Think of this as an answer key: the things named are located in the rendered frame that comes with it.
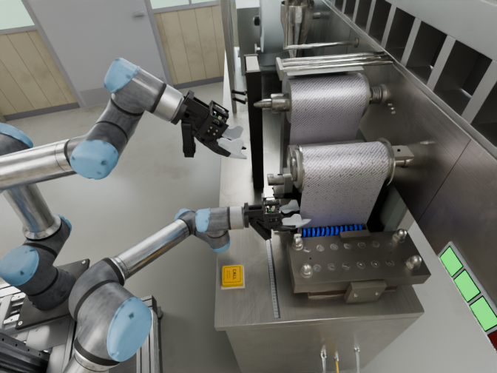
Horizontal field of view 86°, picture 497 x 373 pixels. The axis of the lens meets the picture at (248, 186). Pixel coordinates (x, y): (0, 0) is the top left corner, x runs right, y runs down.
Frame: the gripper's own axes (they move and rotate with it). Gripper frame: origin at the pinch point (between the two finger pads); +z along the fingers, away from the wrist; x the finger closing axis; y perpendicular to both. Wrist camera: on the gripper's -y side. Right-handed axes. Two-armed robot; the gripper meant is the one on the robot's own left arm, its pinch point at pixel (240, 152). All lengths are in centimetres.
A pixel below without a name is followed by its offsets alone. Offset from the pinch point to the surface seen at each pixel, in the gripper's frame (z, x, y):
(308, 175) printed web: 18.4, -3.8, 6.8
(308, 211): 29.5, -4.3, -4.2
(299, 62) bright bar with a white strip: 8.5, 29.6, 22.0
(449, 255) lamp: 47, -27, 20
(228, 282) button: 20.6, -16.8, -37.2
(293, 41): 17, 70, 20
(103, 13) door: -103, 319, -121
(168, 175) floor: 25, 144, -154
